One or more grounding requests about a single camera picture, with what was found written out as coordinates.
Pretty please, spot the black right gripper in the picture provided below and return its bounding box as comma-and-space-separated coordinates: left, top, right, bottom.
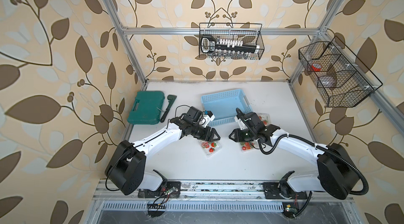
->
228, 128, 256, 142

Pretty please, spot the strawberry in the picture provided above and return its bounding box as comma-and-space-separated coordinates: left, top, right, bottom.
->
200, 141, 219, 156

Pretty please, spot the clear clamshell container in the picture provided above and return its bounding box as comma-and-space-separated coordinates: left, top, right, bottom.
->
198, 140, 222, 157
257, 113, 271, 127
239, 141, 259, 152

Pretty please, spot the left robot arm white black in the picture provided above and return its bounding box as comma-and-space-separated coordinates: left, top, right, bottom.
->
105, 114, 221, 196

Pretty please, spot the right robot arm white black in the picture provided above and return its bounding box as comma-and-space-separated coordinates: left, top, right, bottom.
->
229, 109, 369, 200

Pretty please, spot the light blue perforated plastic basket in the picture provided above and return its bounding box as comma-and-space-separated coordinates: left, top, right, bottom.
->
201, 89, 253, 127

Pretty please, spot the green tool case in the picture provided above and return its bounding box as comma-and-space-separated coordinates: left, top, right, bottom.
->
127, 91, 165, 125

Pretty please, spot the black white tool set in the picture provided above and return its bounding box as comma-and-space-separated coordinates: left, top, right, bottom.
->
199, 35, 265, 55

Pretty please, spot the red tape roll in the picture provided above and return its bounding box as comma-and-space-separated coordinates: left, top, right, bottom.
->
310, 63, 323, 72

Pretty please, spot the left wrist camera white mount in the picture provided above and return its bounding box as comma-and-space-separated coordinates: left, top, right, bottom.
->
187, 107, 215, 128

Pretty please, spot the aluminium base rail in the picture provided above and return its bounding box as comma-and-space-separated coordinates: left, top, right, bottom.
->
93, 180, 341, 213

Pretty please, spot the black wire basket back wall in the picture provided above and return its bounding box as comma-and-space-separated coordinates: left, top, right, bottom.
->
198, 22, 265, 60

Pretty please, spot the black wire basket wall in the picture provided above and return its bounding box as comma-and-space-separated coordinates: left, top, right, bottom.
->
298, 36, 383, 108
198, 22, 265, 60

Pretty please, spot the black wire basket right wall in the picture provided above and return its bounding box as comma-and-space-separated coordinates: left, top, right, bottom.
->
298, 36, 383, 108

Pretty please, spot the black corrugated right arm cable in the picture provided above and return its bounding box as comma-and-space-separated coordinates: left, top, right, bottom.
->
235, 108, 369, 218

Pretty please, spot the aluminium frame post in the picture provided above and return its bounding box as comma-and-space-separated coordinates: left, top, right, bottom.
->
102, 0, 147, 90

